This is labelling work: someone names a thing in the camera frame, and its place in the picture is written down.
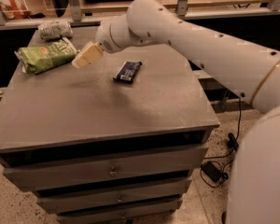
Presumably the middle grey drawer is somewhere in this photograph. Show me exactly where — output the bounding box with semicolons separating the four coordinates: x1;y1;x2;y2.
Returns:
36;176;191;214

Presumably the orange white bag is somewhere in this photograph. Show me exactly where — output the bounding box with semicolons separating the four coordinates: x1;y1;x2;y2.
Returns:
0;0;30;20

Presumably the black power adapter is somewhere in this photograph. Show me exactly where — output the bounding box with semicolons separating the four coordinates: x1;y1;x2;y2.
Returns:
202;161;222;182

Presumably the metal railing frame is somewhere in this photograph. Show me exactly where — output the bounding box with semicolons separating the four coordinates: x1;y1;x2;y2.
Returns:
0;0;280;30

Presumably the grey drawer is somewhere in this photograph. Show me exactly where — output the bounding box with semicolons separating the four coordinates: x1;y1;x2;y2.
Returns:
36;176;191;214
4;144;208;191
57;198;182;224

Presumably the dark blue snack bar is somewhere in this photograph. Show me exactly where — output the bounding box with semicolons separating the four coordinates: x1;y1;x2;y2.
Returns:
113;62;142;83

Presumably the bottom grey drawer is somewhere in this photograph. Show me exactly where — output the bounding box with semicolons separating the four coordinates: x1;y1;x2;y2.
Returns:
57;198;182;224

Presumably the crumpled white green bag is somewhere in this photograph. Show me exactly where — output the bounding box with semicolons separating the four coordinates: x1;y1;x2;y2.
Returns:
38;21;73;40

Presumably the green jalapeno chip bag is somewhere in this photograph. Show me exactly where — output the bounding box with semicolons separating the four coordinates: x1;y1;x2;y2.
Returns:
15;37;77;75

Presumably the grey drawer cabinet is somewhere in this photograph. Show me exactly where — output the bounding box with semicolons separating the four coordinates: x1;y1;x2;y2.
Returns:
0;45;218;216

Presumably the black floor stand bar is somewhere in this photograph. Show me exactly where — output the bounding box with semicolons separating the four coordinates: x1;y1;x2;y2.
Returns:
228;133;239;151

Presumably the top grey drawer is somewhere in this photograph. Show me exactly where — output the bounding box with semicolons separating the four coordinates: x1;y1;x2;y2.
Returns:
4;144;208;191

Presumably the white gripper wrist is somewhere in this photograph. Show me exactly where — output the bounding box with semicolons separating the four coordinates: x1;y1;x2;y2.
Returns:
72;15;137;68

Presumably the black cable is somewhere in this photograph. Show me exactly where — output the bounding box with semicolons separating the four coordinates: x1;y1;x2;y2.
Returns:
199;97;243;189

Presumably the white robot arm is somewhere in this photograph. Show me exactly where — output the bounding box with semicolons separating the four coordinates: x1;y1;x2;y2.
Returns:
72;0;280;224

